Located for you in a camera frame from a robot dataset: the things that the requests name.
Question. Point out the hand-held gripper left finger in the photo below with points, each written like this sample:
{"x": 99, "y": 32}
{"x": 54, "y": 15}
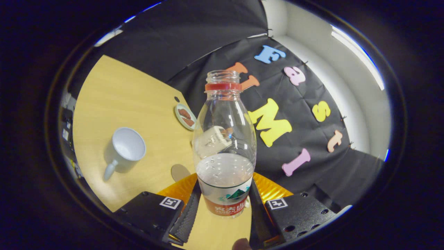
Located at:
{"x": 187, "y": 218}

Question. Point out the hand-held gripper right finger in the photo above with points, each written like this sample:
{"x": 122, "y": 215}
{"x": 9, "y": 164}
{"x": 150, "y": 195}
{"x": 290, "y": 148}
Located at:
{"x": 258, "y": 218}

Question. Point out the round brown coaster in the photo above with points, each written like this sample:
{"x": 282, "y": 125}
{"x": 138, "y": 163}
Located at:
{"x": 179, "y": 172}

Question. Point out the clear plastic bottle red label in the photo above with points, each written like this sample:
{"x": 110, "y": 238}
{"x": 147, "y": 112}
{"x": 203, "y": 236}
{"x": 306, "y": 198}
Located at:
{"x": 224, "y": 173}

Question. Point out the green plate with brown food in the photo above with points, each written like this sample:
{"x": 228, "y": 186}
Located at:
{"x": 185, "y": 117}

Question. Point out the wooden table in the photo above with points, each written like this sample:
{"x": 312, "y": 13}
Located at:
{"x": 131, "y": 100}

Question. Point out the black backdrop cloth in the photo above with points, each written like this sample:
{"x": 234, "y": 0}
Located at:
{"x": 208, "y": 31}

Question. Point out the large ceiling light panel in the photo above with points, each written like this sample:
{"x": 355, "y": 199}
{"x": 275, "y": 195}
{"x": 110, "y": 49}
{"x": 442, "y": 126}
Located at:
{"x": 360, "y": 55}

